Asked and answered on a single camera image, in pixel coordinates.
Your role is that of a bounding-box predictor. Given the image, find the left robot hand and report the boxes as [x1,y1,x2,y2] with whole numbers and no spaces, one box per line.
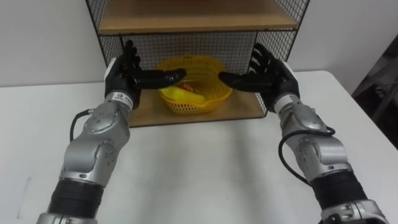
[104,39,187,110]

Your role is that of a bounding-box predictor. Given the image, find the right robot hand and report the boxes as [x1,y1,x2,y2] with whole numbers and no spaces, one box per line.
[218,42,301,113]

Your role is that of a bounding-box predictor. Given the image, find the yellow soft toy fruit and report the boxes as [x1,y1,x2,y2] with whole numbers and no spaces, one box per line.
[160,86,206,105]

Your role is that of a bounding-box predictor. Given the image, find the orange soft toy fruit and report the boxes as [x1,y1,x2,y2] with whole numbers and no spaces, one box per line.
[177,83,195,93]

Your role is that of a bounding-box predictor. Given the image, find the yellow plastic basket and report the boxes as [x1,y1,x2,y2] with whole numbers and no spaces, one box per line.
[155,54,234,115]

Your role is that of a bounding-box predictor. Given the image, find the white table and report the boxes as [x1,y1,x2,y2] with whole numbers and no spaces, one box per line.
[0,70,398,224]

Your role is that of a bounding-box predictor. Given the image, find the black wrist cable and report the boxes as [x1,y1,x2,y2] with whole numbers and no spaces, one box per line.
[69,108,94,142]
[277,126,336,187]

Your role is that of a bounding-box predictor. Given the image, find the wire mesh wooden shelf rack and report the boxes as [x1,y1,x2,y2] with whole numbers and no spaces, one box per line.
[85,0,311,128]

